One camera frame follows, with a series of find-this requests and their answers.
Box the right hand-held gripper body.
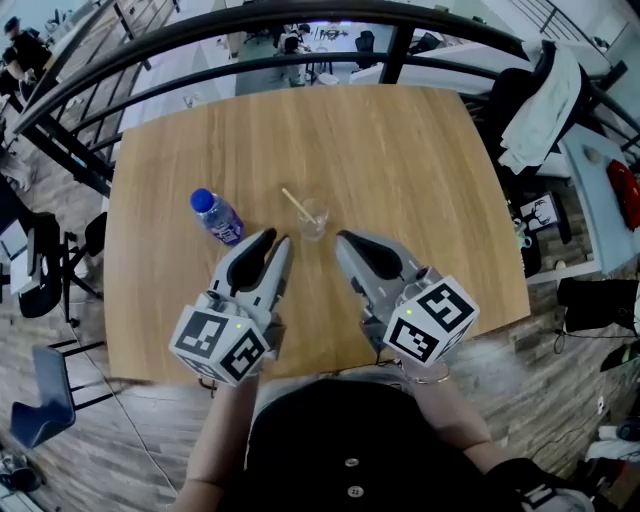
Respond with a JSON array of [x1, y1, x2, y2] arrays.
[[349, 266, 480, 366]]

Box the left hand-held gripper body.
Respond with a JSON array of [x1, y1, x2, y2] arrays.
[[168, 289, 287, 386]]

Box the clear drinking glass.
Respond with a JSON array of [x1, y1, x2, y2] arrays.
[[296, 197, 330, 243]]

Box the thin wooden stick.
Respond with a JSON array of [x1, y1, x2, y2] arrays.
[[280, 187, 317, 226]]

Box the person's right forearm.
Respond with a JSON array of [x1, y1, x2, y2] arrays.
[[399, 357, 494, 474]]

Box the person's left forearm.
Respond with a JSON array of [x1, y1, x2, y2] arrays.
[[172, 372, 261, 512]]

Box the blue capped water bottle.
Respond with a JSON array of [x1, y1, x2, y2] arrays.
[[189, 187, 246, 247]]

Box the person's black shirt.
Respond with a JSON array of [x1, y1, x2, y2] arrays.
[[214, 378, 596, 512]]

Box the black white deer picture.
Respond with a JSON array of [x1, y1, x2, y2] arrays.
[[518, 194, 560, 234]]

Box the black bag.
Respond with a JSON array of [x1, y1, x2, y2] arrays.
[[557, 277, 640, 334]]

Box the dark blue chair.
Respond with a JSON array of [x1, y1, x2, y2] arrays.
[[9, 339, 116, 451]]

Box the white boxes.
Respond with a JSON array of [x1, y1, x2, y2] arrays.
[[0, 222, 39, 296]]

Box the white garment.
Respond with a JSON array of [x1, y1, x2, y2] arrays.
[[498, 42, 581, 175]]

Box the light blue table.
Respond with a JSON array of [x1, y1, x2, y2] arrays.
[[527, 122, 640, 286]]

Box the red cloth item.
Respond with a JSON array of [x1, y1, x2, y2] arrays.
[[606, 158, 640, 231]]

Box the black metal railing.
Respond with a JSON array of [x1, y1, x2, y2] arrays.
[[13, 0, 640, 199]]

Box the thin wrist bracelet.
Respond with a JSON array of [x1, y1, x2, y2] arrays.
[[404, 362, 451, 385]]

